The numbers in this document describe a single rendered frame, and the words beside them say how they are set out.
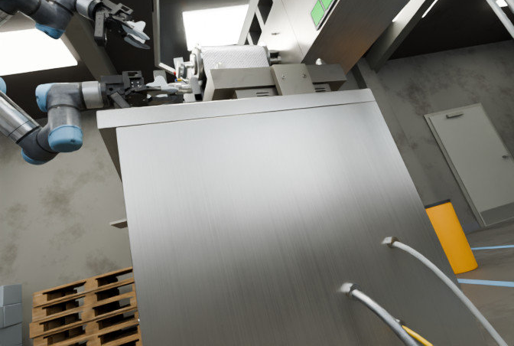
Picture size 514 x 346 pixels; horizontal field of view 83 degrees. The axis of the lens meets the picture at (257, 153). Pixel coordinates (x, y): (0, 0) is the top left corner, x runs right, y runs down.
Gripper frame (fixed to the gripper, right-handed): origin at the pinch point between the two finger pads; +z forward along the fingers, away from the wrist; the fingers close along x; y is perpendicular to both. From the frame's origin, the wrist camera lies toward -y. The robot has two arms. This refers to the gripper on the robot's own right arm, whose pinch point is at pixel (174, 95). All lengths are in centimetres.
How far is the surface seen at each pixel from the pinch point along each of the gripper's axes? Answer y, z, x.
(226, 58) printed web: 13.0, 20.0, -0.7
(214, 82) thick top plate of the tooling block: -10.2, 7.5, -20.4
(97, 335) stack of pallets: -84, -82, 293
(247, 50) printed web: 16.1, 28.5, -0.6
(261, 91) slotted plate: -13.2, 19.6, -19.3
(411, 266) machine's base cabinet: -63, 37, -26
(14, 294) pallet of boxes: -18, -181, 373
